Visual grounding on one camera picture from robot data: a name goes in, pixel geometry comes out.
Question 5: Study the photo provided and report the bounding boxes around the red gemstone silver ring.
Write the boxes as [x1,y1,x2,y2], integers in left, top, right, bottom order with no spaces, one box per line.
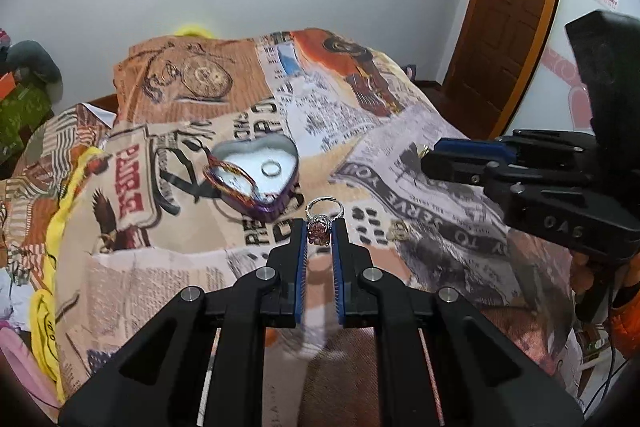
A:
[304,197,345,249]

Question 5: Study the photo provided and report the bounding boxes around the blue bead red string bracelet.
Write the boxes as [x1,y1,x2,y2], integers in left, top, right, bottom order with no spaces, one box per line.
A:
[202,143,262,205]

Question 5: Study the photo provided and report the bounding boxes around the right hand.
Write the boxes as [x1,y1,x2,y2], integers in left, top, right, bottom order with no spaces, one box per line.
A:
[570,251,594,295]

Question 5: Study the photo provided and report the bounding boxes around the purple heart-shaped tin box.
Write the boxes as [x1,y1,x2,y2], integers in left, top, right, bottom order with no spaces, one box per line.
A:
[204,133,299,223]

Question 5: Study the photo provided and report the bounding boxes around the orange jacket sleeve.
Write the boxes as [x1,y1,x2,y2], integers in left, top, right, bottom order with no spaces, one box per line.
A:
[610,283,640,359]

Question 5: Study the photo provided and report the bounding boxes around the brown wooden door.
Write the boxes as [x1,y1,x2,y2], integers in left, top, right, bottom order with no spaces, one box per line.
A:
[442,0,556,139]

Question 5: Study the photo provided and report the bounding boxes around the newspaper print bed cover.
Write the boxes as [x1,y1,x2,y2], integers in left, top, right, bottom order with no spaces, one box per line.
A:
[1,28,579,415]

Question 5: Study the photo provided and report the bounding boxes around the yellow cloth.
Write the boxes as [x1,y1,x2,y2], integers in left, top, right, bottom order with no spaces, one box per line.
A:
[29,25,214,403]

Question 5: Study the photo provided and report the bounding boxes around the green camouflage bag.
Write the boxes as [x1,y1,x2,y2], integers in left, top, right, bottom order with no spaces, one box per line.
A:
[0,84,51,162]

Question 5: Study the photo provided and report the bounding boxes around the dark grey plush item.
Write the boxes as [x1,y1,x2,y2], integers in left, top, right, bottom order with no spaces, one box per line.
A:
[1,40,62,84]

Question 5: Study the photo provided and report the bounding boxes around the orange box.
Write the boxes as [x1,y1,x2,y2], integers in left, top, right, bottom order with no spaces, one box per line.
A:
[0,72,16,101]

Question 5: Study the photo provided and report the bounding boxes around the pink heart wall decoration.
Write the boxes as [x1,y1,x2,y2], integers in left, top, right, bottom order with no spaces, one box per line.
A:
[541,48,592,130]

